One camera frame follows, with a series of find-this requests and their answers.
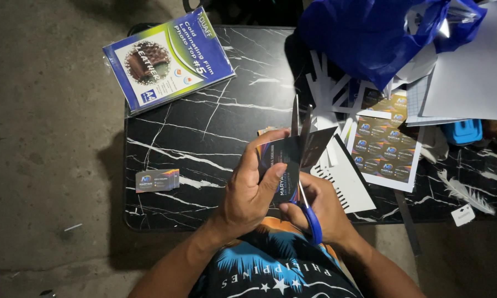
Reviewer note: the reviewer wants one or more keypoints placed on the black marble pattern table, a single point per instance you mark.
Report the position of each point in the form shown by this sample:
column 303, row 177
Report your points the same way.
column 207, row 136

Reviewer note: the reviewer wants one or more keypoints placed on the blue plastic tool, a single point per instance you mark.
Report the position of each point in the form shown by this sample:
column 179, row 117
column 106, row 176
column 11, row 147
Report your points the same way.
column 463, row 131

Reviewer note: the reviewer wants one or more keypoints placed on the pile of white paper strips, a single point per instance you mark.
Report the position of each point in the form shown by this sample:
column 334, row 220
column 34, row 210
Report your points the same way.
column 329, row 99

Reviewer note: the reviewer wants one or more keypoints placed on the person's right fingers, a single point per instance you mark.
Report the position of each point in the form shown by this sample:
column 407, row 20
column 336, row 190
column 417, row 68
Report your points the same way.
column 294, row 211

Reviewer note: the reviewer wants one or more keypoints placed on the grid lined backing sheet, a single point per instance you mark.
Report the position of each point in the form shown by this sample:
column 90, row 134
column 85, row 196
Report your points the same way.
column 422, row 103

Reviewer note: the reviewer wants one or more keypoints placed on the person's left hand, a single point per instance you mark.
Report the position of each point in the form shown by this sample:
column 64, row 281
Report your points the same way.
column 244, row 198

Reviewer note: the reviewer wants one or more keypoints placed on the person's right hand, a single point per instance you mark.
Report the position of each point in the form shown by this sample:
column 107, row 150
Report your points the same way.
column 325, row 209

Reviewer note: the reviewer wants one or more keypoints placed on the stack of cut business cards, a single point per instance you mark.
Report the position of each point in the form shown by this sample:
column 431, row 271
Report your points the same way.
column 157, row 180

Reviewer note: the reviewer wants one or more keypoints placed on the white comb edged sheet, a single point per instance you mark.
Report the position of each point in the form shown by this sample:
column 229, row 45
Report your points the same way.
column 347, row 182

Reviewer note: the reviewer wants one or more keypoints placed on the white paper sheet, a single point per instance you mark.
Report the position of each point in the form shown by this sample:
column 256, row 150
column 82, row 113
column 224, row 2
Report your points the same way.
column 476, row 74

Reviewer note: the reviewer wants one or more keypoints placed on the blue plastic bag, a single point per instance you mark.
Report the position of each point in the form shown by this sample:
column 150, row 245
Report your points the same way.
column 381, row 35

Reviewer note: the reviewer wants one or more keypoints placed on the printed business card sheet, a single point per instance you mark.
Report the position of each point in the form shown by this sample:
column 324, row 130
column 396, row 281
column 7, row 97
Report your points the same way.
column 383, row 149

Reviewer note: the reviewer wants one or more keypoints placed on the dark printed card strip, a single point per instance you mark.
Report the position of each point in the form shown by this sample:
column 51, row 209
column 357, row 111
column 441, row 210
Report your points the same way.
column 292, row 157

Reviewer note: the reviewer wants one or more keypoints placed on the laminating film pack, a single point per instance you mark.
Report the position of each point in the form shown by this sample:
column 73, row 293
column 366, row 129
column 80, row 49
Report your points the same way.
column 167, row 60

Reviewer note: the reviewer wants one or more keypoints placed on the small white paper tag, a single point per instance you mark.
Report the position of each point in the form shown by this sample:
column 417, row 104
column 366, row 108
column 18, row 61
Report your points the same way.
column 462, row 215

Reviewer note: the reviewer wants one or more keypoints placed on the person's printed black shirt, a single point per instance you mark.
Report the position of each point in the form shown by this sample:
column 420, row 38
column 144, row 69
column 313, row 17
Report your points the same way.
column 273, row 265

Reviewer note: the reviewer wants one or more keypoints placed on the white feather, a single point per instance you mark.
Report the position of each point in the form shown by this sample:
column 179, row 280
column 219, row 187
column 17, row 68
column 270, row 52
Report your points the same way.
column 465, row 192

